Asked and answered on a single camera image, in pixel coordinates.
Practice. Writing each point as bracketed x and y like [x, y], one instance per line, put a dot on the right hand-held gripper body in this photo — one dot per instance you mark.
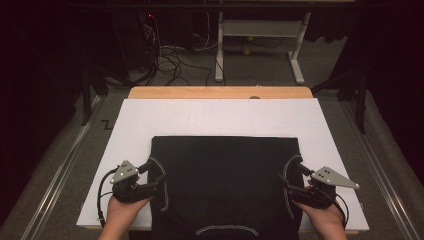
[333, 181]

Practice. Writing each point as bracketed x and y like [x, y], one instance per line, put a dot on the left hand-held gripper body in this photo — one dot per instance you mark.
[125, 180]

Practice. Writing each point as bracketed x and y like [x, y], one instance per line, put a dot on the black sleeveless knit vest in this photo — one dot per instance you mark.
[223, 180]

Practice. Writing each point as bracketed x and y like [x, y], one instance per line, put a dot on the person's left hand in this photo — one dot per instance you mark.
[121, 213]

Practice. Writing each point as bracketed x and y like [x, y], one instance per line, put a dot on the person's right hand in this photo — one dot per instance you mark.
[321, 218]

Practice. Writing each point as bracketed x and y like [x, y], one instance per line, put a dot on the white paper sheet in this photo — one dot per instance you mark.
[206, 116]

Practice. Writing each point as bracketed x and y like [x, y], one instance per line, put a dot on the wooden table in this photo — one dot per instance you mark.
[186, 92]

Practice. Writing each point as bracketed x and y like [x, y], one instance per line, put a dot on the black metal stand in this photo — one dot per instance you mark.
[87, 90]
[360, 100]

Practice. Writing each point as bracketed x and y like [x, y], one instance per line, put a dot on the small brown knob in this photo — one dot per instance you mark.
[255, 97]

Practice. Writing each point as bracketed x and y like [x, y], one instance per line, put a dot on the yellow tennis ball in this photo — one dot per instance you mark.
[250, 38]
[246, 52]

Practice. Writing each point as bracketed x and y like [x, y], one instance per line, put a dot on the metal floor rail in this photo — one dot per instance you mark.
[383, 176]
[61, 170]

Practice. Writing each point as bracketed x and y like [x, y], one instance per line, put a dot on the white metal desk frame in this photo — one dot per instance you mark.
[260, 28]

